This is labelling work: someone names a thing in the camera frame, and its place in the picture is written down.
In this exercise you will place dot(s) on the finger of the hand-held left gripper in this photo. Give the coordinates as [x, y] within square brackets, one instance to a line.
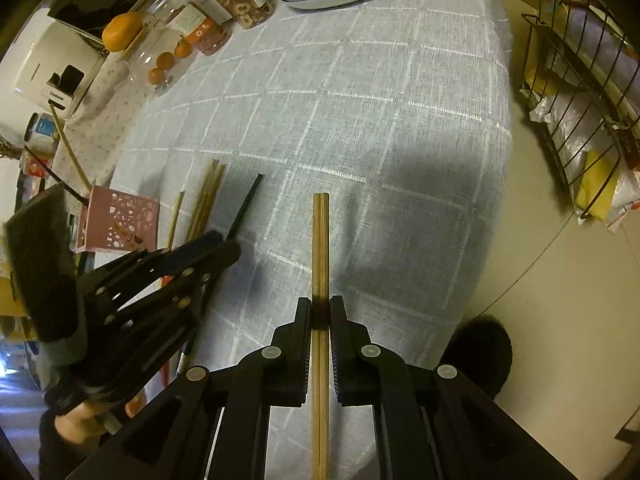
[200, 245]
[225, 257]

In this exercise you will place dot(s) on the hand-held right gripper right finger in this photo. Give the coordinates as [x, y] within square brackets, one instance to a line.
[338, 370]

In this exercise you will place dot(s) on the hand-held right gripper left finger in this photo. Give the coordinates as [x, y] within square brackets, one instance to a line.
[300, 370]

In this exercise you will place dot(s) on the black chopstick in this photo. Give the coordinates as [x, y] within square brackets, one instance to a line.
[246, 205]
[55, 177]

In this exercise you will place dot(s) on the pink perforated utensil holder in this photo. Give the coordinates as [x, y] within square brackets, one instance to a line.
[117, 220]

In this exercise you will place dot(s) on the person's left forearm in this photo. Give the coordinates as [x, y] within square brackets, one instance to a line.
[60, 457]

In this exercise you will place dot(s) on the person's left hand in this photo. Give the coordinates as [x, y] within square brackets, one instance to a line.
[80, 422]

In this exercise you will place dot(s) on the white floral cloth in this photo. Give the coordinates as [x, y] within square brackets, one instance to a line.
[110, 110]

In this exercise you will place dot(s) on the small orange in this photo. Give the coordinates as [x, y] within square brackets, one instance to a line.
[182, 49]
[163, 61]
[156, 76]

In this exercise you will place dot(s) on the glass bowl with tangerines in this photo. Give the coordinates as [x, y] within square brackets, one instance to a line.
[145, 67]

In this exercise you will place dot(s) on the grey checked tablecloth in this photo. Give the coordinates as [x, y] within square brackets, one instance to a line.
[375, 135]

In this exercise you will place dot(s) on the white appliance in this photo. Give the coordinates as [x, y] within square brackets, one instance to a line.
[40, 60]

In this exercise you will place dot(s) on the jar with orange label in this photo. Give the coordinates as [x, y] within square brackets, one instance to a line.
[200, 27]

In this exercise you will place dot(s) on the large orange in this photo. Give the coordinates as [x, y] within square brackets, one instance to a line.
[122, 31]

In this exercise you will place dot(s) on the jar of dried fruit rings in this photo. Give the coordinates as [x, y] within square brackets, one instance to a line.
[245, 2]

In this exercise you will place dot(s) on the yellow bag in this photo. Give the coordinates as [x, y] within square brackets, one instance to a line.
[597, 180]

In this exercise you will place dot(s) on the white plastic bag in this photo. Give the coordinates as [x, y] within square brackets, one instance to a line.
[565, 120]

